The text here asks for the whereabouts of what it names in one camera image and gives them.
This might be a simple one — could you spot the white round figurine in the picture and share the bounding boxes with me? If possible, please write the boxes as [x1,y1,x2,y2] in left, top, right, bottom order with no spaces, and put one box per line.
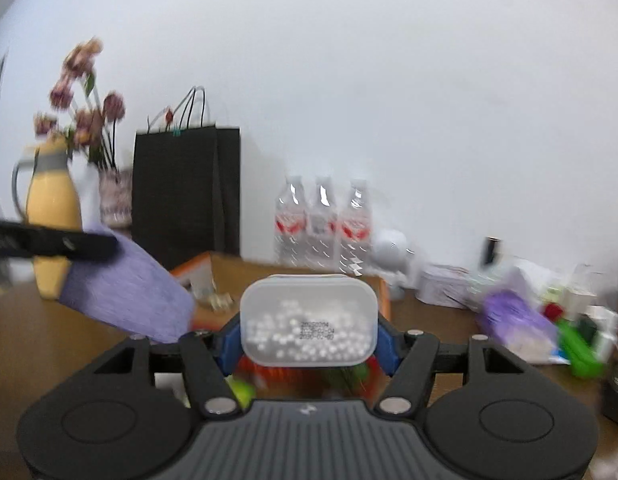
[374,230,416,301]

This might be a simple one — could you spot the yellow thermos jug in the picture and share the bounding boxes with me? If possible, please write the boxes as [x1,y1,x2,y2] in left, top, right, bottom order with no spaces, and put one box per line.
[11,137,84,301]

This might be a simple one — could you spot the black paper bag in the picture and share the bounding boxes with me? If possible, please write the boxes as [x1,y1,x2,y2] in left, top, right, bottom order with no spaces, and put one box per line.
[132,87,241,271]

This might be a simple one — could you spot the small white bottle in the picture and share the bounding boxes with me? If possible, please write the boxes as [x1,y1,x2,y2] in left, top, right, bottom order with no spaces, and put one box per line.
[584,305,618,361]

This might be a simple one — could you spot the purple cloth pouch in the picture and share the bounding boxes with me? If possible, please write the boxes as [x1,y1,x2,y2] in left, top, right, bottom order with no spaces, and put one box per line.
[56,227,196,345]

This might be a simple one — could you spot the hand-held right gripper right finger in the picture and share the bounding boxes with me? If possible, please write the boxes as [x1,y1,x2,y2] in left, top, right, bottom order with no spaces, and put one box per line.
[373,314,528,415]

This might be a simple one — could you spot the orange cardboard box container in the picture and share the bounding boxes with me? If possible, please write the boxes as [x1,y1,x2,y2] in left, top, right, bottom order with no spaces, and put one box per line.
[169,252,392,401]

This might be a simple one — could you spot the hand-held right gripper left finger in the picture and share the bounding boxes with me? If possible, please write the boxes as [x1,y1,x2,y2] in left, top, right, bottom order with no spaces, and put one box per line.
[91,317,244,418]

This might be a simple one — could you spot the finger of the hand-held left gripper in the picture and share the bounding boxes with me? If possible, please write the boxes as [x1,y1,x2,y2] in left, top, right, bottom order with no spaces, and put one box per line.
[0,219,118,263]

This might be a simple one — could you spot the patterned flower vase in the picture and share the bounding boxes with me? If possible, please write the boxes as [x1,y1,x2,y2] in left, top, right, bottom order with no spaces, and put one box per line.
[98,167,136,228]

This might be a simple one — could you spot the green plastic item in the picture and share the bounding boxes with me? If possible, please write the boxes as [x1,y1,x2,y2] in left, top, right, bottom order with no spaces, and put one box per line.
[556,320,607,378]

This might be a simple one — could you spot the dried pink flowers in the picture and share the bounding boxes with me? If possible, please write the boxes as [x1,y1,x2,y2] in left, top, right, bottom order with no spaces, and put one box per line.
[33,37,127,171]

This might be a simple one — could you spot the translucent plastic box white beads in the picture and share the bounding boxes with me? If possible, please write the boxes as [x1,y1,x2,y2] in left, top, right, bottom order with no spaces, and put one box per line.
[239,274,380,367]

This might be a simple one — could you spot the yellow green item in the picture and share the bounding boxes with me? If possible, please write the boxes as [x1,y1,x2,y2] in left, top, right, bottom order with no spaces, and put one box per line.
[224,377,254,411]

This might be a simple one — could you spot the clear water bottle red label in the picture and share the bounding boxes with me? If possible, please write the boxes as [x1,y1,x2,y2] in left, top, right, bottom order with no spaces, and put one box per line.
[339,178,374,276]
[275,176,310,266]
[306,176,340,266]

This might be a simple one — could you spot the purple plastic packet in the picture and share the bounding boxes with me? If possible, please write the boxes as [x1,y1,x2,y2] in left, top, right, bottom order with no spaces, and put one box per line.
[476,267,560,361]

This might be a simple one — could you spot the small black bottle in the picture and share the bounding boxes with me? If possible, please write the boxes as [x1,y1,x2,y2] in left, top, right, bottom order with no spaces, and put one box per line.
[484,236,504,271]

